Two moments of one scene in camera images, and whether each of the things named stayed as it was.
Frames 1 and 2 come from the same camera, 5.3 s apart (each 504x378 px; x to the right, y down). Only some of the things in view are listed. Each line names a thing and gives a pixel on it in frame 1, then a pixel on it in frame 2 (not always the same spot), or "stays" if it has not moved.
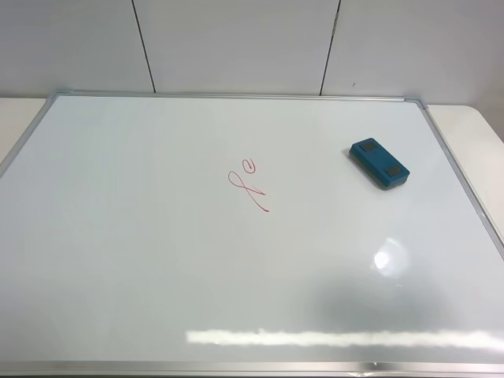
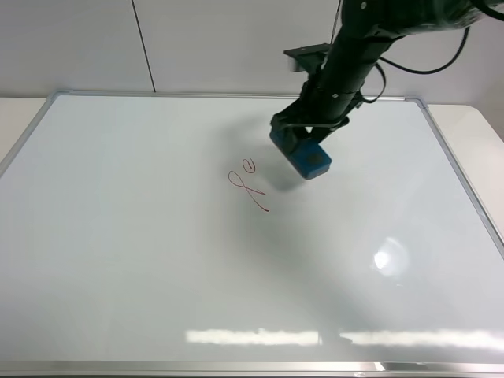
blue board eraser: x=383 y=169 -> x=308 y=157
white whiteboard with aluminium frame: x=177 y=235 stays
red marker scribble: x=249 y=166 stays
